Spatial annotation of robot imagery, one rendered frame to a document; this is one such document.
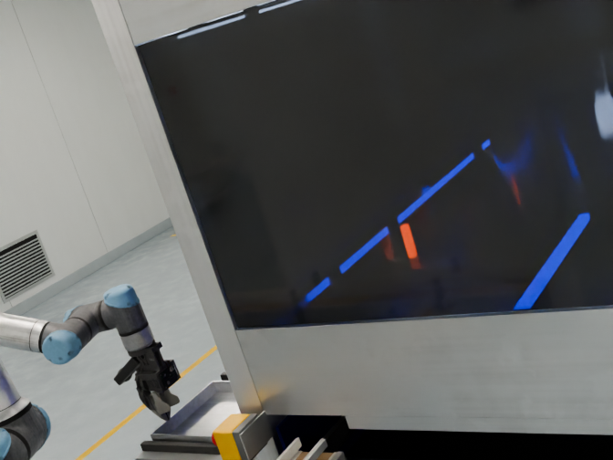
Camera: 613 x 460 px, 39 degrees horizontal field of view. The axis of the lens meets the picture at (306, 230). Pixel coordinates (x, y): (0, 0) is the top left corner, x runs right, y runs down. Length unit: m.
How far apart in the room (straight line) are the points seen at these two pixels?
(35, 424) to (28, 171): 5.91
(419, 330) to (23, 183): 6.79
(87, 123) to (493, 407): 7.44
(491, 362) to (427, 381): 0.14
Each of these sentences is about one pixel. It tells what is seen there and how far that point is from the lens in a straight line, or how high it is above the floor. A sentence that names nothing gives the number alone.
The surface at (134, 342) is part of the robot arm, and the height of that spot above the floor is 1.15.
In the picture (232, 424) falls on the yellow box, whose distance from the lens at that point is 1.81.
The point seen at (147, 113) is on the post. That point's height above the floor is 1.67.
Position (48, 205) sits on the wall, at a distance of 8.25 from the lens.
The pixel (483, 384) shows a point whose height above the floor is 1.08.
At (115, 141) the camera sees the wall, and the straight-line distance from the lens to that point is 8.92.
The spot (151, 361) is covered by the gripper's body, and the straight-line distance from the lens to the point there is 2.14.
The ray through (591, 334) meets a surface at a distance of 1.43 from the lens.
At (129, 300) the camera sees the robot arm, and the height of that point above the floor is 1.25.
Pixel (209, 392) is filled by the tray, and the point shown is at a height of 0.90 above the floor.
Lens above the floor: 1.78
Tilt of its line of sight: 14 degrees down
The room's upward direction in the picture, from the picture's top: 18 degrees counter-clockwise
